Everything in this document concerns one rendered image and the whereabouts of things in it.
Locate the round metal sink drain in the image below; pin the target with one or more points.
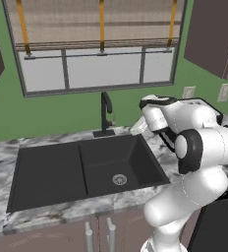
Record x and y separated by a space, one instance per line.
119 179

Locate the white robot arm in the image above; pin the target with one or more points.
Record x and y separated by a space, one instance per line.
198 187

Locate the black sink basin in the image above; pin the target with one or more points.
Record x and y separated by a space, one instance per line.
53 177

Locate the black appliance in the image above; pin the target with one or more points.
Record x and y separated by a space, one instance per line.
217 226

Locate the black sink faucet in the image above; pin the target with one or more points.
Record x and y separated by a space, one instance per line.
104 114

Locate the brown base cupboard door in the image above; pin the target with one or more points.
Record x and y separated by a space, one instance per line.
132 233
37 241

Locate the white wall outlet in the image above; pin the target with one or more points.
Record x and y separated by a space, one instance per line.
224 92
188 92

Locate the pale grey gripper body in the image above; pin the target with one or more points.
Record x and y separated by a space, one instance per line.
140 127

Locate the beige roller blind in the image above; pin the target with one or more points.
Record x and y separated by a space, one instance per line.
63 23

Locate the grey framed window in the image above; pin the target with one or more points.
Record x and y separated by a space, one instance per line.
99 70

